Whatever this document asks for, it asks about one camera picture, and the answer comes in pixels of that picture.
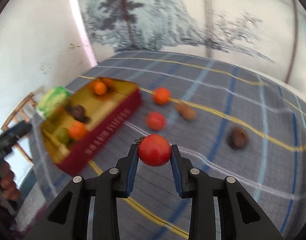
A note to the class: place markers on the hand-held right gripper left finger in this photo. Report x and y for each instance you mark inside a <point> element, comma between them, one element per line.
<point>131,172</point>

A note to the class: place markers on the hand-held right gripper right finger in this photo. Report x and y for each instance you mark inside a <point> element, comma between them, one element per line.
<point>176,172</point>

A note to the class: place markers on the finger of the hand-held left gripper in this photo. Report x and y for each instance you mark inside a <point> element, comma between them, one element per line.
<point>19,129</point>

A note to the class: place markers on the red tomato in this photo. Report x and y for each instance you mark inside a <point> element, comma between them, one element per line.
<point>155,150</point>
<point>155,120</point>

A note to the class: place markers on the green round fruit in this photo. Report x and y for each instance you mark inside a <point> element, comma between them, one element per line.
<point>63,135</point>

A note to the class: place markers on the red tin box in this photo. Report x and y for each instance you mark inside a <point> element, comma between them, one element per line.
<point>105,135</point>

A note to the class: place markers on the small brown longan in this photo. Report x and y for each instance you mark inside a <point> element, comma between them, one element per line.
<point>190,115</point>

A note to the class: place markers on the large orange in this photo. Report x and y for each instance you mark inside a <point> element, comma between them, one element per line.
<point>78,131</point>

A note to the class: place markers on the dark purple mangosteen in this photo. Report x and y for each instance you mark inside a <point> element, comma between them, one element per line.
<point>239,137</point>
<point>76,111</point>

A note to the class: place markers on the brown potato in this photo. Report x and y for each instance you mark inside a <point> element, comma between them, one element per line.
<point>181,107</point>

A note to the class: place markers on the small orange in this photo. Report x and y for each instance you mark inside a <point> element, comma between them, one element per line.
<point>100,88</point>
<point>161,95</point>

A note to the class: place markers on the person's left hand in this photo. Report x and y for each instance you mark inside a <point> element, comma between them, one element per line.
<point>9,185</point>

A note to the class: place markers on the wooden chair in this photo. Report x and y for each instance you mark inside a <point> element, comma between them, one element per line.
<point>20,105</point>

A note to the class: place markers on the green cabbage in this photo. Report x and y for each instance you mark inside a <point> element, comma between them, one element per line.
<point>53,101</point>

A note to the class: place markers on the grey plaid blanket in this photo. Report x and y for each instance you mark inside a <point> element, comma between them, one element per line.
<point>243,180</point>

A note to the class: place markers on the landscape painting screen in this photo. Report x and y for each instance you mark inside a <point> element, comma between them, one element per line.
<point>143,17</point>

